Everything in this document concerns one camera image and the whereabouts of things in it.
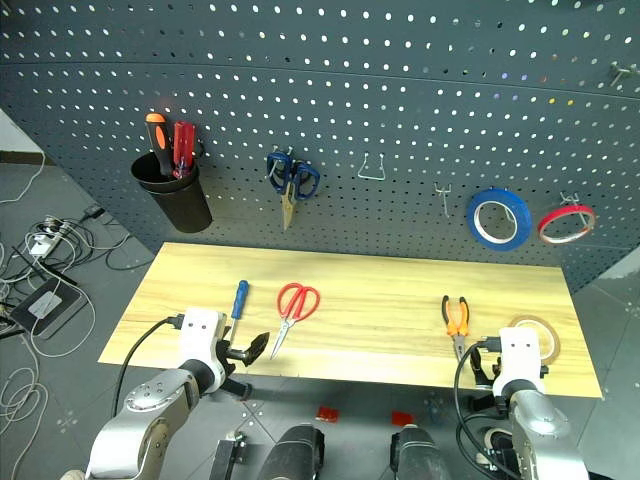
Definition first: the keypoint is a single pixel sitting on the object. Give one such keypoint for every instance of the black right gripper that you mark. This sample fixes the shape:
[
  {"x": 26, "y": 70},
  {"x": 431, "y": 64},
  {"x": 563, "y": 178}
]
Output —
[{"x": 492, "y": 370}]

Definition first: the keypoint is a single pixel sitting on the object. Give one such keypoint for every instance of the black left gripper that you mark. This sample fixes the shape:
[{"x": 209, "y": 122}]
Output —
[{"x": 229, "y": 352}]

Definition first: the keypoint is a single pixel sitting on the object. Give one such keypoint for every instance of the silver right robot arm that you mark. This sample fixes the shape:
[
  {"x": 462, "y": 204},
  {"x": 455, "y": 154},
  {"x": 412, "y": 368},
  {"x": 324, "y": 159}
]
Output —
[{"x": 540, "y": 415}]

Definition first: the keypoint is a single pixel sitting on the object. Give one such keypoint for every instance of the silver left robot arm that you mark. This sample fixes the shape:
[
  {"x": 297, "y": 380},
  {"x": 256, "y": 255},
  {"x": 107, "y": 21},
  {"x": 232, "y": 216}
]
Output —
[{"x": 150, "y": 400}]

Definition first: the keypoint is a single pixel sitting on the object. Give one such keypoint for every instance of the black cup holder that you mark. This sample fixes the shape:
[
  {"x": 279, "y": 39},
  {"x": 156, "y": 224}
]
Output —
[{"x": 182, "y": 205}]

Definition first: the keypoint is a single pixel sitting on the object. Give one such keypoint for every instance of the dark grey metal pegboard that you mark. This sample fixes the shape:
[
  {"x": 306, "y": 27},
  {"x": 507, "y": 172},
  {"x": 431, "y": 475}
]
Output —
[{"x": 350, "y": 75}]

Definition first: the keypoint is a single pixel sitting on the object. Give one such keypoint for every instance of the orange black needle-nose pliers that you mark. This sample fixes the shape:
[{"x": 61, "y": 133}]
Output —
[{"x": 458, "y": 342}]

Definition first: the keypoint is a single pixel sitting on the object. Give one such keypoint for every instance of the black white rounded shape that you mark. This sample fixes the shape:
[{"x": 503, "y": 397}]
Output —
[{"x": 495, "y": 440}]

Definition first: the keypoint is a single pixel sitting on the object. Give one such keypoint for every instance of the red floor marker piece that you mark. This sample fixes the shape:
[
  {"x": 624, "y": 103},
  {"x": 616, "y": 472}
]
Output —
[
  {"x": 327, "y": 414},
  {"x": 402, "y": 418}
]

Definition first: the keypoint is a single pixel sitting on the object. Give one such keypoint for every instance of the clear tan tape roll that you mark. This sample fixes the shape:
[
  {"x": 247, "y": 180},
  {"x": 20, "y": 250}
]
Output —
[{"x": 554, "y": 345}]

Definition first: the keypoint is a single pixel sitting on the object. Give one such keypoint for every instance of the dark rounded shape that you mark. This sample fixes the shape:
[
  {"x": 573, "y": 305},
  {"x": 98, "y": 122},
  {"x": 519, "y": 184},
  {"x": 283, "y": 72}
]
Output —
[
  {"x": 420, "y": 455},
  {"x": 292, "y": 455}
]

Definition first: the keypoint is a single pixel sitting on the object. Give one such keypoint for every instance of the blue tape roll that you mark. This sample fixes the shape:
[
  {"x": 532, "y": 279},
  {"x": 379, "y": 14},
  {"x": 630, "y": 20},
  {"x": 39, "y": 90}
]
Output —
[{"x": 500, "y": 195}]

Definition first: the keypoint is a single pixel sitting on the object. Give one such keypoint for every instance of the red tape roll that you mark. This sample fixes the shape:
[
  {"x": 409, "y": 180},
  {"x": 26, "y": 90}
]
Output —
[{"x": 560, "y": 211}]

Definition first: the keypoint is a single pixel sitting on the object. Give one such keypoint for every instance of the grey flat box device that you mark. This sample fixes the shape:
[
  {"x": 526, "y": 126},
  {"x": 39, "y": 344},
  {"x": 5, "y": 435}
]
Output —
[{"x": 47, "y": 305}]

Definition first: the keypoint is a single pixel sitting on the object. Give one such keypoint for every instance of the black power adapter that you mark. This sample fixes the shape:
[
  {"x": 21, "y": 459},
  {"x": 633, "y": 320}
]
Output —
[{"x": 93, "y": 212}]

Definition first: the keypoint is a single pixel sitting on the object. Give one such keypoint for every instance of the white power strip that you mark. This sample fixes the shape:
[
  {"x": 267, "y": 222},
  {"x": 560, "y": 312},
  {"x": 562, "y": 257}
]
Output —
[{"x": 42, "y": 245}]

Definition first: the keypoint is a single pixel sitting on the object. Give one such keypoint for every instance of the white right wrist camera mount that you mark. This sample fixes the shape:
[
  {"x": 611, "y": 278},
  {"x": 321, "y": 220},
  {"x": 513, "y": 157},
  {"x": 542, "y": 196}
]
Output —
[{"x": 520, "y": 355}]

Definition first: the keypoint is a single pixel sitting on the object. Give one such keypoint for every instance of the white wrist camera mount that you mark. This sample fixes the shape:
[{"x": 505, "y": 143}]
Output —
[
  {"x": 200, "y": 332},
  {"x": 520, "y": 355}
]

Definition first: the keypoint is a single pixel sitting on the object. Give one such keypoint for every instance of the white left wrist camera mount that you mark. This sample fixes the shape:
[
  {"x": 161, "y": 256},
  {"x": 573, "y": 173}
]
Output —
[{"x": 200, "y": 332}]

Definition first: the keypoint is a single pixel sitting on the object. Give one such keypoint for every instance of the black metal bracket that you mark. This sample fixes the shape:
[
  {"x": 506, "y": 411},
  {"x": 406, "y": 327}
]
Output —
[{"x": 225, "y": 457}]

